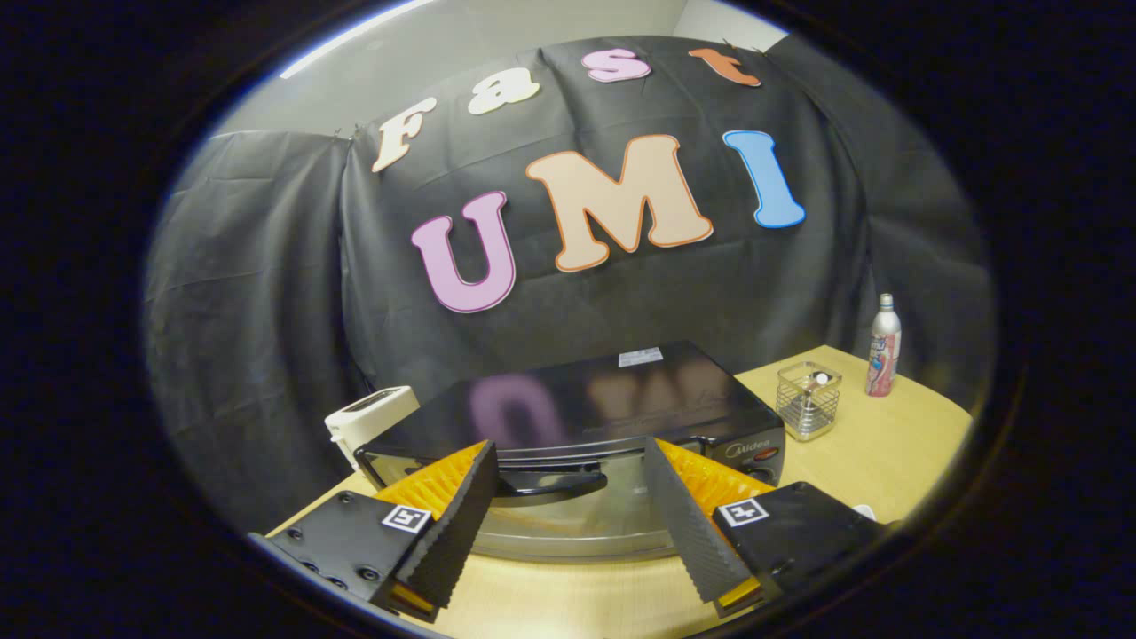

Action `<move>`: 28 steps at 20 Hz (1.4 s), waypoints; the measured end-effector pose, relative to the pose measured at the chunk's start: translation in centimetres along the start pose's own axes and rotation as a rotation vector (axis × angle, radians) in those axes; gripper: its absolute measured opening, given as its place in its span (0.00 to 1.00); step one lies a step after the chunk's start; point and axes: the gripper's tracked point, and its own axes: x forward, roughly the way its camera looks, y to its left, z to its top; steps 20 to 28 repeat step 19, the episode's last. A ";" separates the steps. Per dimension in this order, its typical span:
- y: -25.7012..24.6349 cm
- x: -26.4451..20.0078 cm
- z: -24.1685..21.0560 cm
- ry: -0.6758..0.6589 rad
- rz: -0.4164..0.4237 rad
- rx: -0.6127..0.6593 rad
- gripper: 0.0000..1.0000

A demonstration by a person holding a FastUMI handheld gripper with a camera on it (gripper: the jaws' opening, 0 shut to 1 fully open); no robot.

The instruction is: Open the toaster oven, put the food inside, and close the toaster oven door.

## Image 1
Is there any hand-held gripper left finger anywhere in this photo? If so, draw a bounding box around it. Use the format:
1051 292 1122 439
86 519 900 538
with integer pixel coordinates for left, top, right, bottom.
248 439 501 623

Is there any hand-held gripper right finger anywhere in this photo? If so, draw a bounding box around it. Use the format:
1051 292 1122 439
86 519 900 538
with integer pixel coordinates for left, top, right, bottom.
643 436 889 619

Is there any black toaster oven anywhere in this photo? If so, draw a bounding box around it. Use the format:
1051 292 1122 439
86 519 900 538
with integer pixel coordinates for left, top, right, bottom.
353 340 788 563

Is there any white pop-up toaster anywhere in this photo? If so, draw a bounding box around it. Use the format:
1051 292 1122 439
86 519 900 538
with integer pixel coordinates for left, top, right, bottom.
323 384 422 472

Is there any silver pink-label bottle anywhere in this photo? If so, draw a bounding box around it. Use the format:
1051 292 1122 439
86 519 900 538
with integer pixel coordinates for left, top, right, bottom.
864 292 903 398

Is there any wire mesh basket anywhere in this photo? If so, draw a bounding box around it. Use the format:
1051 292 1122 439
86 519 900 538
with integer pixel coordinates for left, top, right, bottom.
775 359 843 443

